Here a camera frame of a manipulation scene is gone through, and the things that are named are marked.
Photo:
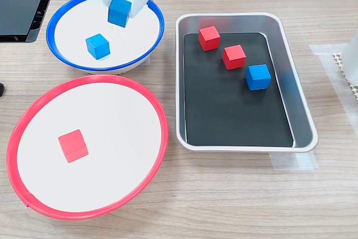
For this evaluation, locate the steel tray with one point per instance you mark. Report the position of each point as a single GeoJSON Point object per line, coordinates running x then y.
{"type": "Point", "coordinates": [302, 127]}

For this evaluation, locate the red-rimmed white plate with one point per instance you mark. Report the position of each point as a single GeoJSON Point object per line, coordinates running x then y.
{"type": "Point", "coordinates": [117, 110]}

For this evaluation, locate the blue cube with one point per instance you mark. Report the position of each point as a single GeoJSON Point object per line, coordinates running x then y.
{"type": "Point", "coordinates": [98, 46]}
{"type": "Point", "coordinates": [258, 77]}
{"type": "Point", "coordinates": [118, 12]}

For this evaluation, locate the black tray mat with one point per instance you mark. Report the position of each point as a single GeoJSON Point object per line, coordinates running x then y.
{"type": "Point", "coordinates": [237, 121]}

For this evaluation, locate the clear tape strip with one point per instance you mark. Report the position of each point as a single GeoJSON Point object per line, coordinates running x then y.
{"type": "Point", "coordinates": [293, 161]}

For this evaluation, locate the pale perforated plate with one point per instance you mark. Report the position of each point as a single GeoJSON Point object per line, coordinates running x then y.
{"type": "Point", "coordinates": [338, 58]}

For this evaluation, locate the blue-rimmed white plate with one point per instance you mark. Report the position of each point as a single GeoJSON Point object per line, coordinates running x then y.
{"type": "Point", "coordinates": [134, 43]}

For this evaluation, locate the red cube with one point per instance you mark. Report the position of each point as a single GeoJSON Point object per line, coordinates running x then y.
{"type": "Point", "coordinates": [209, 38]}
{"type": "Point", "coordinates": [73, 145]}
{"type": "Point", "coordinates": [234, 57]}

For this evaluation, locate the small black object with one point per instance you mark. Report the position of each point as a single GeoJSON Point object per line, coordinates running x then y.
{"type": "Point", "coordinates": [1, 89]}

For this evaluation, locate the black electronic device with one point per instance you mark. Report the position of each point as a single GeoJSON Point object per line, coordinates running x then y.
{"type": "Point", "coordinates": [19, 9]}

